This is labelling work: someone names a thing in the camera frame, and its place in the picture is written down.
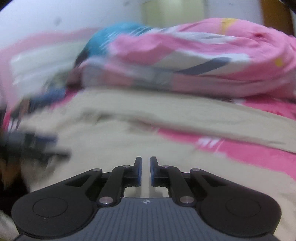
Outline padded white bed headboard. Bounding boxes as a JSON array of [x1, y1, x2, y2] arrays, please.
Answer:
[[0, 28, 93, 84]]

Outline beige pants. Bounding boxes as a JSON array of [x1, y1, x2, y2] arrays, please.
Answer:
[[0, 89, 296, 232]]

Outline pink floral fleece blanket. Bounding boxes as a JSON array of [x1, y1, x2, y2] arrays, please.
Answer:
[[0, 88, 296, 181]]

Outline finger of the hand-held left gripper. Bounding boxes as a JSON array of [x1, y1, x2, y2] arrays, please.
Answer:
[[25, 133, 71, 163]]

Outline pink floral quilt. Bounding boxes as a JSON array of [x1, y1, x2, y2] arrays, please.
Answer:
[[69, 17, 296, 99]]

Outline blue jeans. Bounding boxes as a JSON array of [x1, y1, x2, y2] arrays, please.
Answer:
[[30, 85, 68, 105]]

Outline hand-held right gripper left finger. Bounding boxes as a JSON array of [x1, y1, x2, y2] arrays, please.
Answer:
[[65, 156, 142, 207]]

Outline brown wooden board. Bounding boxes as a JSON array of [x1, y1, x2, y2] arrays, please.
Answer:
[[261, 0, 295, 35]]

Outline pale yellow cabinet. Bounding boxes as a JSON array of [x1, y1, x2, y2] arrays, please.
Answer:
[[142, 0, 186, 27]]

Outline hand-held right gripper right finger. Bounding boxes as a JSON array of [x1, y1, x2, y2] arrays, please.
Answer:
[[150, 156, 228, 207]]

